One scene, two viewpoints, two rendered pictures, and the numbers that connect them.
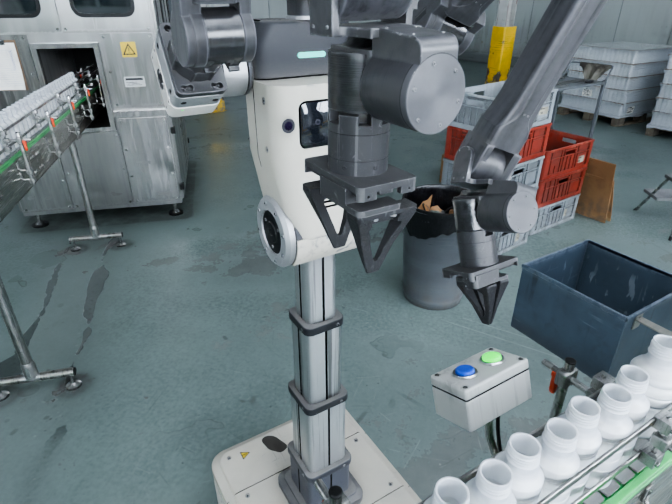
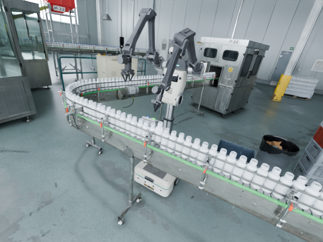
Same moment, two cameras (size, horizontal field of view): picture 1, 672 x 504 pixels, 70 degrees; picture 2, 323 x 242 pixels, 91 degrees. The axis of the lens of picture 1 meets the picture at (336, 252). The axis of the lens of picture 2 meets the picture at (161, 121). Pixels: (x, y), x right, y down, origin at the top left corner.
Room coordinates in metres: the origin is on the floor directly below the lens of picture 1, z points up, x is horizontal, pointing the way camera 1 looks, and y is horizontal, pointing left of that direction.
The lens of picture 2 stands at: (-0.01, -1.38, 1.72)
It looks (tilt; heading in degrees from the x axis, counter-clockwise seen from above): 26 degrees down; 58
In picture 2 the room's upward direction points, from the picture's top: 7 degrees clockwise
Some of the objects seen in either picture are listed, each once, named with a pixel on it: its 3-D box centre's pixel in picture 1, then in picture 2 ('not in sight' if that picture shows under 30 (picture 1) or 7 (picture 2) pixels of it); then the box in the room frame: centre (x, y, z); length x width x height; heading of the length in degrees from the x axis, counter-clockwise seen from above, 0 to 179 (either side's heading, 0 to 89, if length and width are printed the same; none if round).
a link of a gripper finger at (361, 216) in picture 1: (366, 224); (126, 76); (0.43, -0.03, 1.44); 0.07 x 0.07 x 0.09; 32
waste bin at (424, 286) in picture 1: (437, 248); (271, 160); (2.50, -0.60, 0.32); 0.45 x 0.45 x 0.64
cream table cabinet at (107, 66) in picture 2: not in sight; (117, 76); (1.43, 3.92, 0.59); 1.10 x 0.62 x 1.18; 14
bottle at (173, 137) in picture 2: not in sight; (172, 141); (0.60, -0.58, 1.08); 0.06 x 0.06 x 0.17
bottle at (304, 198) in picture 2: not in sight; (309, 195); (1.03, -1.28, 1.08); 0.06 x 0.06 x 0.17
